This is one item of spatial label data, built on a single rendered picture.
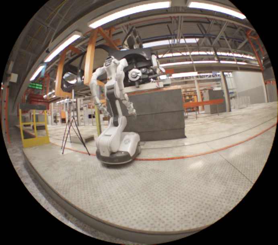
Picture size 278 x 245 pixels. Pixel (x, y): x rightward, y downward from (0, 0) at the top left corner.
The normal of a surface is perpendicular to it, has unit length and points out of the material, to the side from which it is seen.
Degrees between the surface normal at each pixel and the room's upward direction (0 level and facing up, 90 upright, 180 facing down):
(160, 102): 90
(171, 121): 90
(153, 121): 90
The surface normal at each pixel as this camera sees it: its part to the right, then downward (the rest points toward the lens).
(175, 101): -0.25, -0.05
